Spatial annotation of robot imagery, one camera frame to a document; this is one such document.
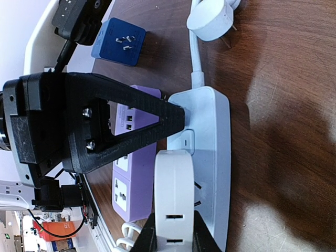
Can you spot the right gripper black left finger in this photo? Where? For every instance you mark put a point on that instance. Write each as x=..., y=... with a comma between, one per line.
x=146, y=241

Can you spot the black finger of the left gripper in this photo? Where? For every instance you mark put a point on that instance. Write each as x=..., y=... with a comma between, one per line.
x=106, y=120

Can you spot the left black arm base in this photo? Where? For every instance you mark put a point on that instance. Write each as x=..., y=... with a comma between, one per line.
x=53, y=197

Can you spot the grey-blue power strip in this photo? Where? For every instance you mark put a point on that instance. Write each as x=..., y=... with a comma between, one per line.
x=207, y=137

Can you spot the white charger block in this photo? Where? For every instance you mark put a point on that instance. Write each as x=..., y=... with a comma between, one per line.
x=174, y=200

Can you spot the dark blue cube adapter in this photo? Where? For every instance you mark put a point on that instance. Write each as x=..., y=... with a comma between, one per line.
x=119, y=41

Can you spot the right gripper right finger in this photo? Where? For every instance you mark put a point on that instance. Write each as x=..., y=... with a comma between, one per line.
x=202, y=238

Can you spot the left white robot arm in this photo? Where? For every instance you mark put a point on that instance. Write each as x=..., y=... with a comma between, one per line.
x=45, y=52

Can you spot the purple power strip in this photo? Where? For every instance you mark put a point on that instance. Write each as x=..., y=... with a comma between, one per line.
x=133, y=174

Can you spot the aluminium front rail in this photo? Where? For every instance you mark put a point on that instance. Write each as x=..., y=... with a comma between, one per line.
x=95, y=235

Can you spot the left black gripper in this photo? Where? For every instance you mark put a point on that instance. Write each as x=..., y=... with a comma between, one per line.
x=33, y=108

